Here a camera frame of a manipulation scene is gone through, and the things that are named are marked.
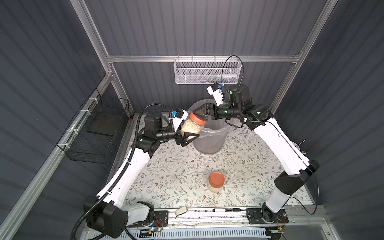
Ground grey mesh trash bin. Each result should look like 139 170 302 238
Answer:
182 116 232 155

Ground oatmeal jar orange lid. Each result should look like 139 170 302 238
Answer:
209 172 225 193

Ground white wire wall basket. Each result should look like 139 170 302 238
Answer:
173 57 243 85

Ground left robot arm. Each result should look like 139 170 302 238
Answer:
81 109 199 240

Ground clear plastic bin liner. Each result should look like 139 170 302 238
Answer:
187 99 233 139

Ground pens in white basket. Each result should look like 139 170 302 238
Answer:
191 74 238 84

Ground masking tape roll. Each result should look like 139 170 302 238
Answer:
175 206 188 217

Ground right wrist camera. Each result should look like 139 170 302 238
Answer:
207 83 224 106

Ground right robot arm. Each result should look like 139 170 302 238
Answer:
192 83 319 223

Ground black wire wall basket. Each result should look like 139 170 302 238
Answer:
58 92 130 165

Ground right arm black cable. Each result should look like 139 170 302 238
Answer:
220 54 245 88

